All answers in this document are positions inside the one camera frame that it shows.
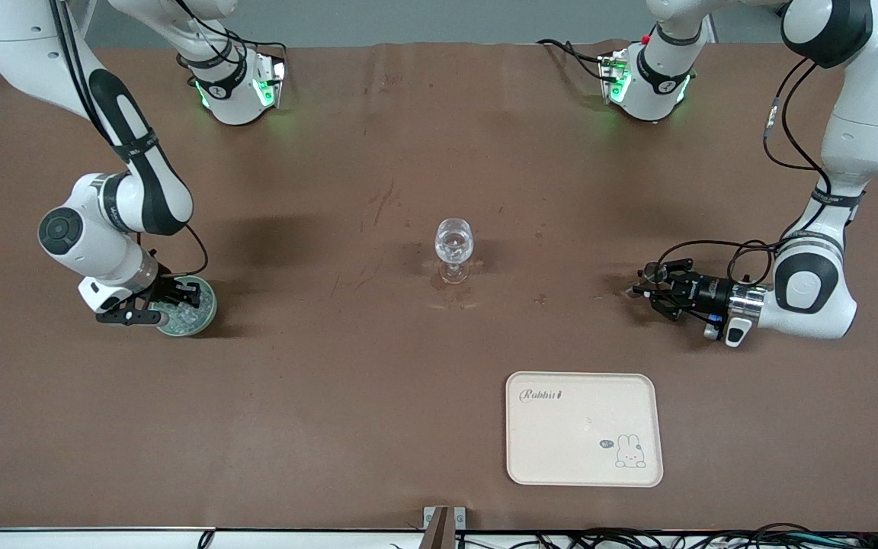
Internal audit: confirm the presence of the pile of clear ice cubes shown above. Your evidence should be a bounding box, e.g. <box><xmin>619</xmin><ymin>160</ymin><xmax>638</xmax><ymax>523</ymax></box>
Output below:
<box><xmin>165</xmin><ymin>301</ymin><xmax>208</xmax><ymax>329</ymax></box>

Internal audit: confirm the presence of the clear stemmed wine glass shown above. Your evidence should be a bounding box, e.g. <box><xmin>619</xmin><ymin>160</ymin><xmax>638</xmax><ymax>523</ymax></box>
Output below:
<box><xmin>434</xmin><ymin>218</ymin><xmax>476</xmax><ymax>285</ymax></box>

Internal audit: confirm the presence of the pale green ceramic bowl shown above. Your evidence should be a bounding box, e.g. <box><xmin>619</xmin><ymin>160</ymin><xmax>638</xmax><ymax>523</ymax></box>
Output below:
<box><xmin>153</xmin><ymin>276</ymin><xmax>218</xmax><ymax>337</ymax></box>

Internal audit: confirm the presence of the cream rabbit print tray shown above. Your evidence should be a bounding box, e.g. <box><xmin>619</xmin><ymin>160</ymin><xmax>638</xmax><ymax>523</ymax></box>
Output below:
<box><xmin>505</xmin><ymin>371</ymin><xmax>665</xmax><ymax>488</ymax></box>

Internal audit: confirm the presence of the brown table cover mat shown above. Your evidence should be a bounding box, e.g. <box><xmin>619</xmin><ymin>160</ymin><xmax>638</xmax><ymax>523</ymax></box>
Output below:
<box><xmin>0</xmin><ymin>40</ymin><xmax>878</xmax><ymax>533</ymax></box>

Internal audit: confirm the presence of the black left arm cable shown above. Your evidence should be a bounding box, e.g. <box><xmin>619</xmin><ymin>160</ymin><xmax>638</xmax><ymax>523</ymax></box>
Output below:
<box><xmin>656</xmin><ymin>57</ymin><xmax>867</xmax><ymax>287</ymax></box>

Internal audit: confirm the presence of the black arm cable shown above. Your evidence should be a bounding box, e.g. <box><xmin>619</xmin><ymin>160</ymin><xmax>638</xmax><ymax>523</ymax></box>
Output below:
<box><xmin>46</xmin><ymin>0</ymin><xmax>210</xmax><ymax>279</ymax></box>
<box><xmin>656</xmin><ymin>57</ymin><xmax>867</xmax><ymax>287</ymax></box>

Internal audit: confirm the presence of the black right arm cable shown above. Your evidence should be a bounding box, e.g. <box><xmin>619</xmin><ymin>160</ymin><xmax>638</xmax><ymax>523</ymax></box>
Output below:
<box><xmin>46</xmin><ymin>0</ymin><xmax>210</xmax><ymax>279</ymax></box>

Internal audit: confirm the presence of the thin black base cable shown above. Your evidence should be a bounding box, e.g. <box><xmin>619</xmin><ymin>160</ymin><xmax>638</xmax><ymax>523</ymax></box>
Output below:
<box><xmin>537</xmin><ymin>38</ymin><xmax>615</xmax><ymax>81</ymax></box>
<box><xmin>243</xmin><ymin>37</ymin><xmax>289</xmax><ymax>62</ymax></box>

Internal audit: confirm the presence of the tangled black cable bundle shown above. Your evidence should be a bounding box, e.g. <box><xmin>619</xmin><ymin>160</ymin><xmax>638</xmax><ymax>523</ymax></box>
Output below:
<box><xmin>389</xmin><ymin>525</ymin><xmax>878</xmax><ymax>549</ymax></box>

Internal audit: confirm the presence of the grey aluminium table bracket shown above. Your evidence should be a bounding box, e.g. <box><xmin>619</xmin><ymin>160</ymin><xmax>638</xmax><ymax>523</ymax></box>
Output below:
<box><xmin>423</xmin><ymin>506</ymin><xmax>467</xmax><ymax>549</ymax></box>

